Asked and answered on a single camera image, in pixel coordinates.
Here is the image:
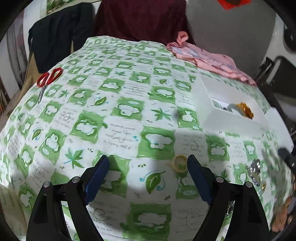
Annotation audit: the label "gold jewelry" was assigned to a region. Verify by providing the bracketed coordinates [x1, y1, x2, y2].
[246, 159, 266, 193]

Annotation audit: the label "small yellow ring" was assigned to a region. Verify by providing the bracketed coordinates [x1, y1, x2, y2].
[171, 155, 188, 174]

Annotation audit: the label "pale green jade bangle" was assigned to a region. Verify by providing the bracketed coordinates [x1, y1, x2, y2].
[226, 103, 246, 117]

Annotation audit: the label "person's right hand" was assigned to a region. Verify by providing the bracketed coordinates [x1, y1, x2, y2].
[271, 196, 292, 232]

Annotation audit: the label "white box lid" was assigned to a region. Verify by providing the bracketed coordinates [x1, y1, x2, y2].
[265, 107, 294, 153]

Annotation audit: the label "black folding chair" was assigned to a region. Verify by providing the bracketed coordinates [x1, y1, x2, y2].
[254, 55, 296, 126]

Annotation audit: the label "white vivo box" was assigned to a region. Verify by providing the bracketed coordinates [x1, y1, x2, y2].
[191, 76, 269, 137]

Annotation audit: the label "black hanging bag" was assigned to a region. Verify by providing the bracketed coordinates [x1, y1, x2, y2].
[283, 21, 295, 52]

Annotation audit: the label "green white patterned tablecloth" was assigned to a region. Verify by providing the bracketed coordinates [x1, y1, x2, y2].
[1, 36, 292, 240]

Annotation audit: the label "pink folded cloth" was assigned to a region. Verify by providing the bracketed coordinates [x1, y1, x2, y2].
[166, 31, 256, 86]

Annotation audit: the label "red fu character poster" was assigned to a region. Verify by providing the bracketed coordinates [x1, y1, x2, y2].
[218, 0, 251, 10]

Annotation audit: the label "black jacket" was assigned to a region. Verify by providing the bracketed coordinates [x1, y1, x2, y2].
[28, 3, 94, 73]

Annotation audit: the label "dark red velvet cloth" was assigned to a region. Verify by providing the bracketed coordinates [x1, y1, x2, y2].
[92, 0, 195, 45]

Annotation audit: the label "waterfall landscape painting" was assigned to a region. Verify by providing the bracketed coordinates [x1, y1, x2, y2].
[46, 0, 74, 14]

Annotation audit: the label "silver chain jewelry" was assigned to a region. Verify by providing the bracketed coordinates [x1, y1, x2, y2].
[225, 201, 235, 218]

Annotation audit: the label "red handled scissors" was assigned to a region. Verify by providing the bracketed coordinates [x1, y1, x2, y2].
[37, 67, 63, 103]

